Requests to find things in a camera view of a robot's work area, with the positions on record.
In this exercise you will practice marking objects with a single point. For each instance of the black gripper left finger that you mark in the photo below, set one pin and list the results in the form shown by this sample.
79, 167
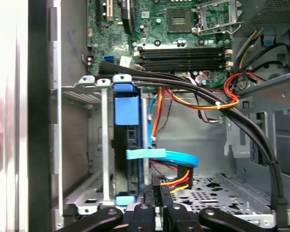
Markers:
99, 222

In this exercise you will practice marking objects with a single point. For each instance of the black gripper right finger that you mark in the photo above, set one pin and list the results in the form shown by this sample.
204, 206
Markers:
183, 222

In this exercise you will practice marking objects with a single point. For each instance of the hard disk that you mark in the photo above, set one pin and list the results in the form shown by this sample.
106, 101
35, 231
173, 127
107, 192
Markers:
125, 111

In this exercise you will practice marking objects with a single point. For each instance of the metal disk bay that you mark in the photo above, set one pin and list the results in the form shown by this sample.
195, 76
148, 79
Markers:
105, 145

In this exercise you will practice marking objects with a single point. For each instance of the black PC case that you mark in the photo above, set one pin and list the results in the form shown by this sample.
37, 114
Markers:
38, 120

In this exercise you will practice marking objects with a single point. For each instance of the metal drive cage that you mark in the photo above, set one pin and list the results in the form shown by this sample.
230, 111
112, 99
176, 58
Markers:
287, 145

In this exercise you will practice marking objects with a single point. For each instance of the black RAM slot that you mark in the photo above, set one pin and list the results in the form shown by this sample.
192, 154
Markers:
183, 49
174, 68
183, 55
183, 62

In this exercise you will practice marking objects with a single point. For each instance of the blue data port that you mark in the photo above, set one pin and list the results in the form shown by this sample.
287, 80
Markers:
109, 58

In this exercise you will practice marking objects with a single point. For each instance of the green motherboard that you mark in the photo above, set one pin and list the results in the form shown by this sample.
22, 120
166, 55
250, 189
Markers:
159, 36

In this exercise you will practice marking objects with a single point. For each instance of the metal socket cover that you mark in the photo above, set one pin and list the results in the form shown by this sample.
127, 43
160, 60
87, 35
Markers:
230, 29

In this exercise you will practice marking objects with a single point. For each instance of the CPU socket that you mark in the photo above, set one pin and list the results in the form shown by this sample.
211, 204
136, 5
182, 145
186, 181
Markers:
178, 20

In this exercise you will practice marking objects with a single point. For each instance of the metal locking lever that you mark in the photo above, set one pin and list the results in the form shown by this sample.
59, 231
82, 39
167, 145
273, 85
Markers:
237, 27

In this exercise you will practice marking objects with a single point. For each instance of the black expansion slot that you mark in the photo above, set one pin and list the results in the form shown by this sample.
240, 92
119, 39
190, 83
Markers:
98, 14

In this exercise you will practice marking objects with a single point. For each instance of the blue expansion slot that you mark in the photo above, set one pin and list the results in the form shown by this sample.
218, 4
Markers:
136, 17

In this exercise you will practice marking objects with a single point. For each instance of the beige expansion slot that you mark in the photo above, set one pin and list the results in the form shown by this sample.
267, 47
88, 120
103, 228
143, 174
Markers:
108, 9

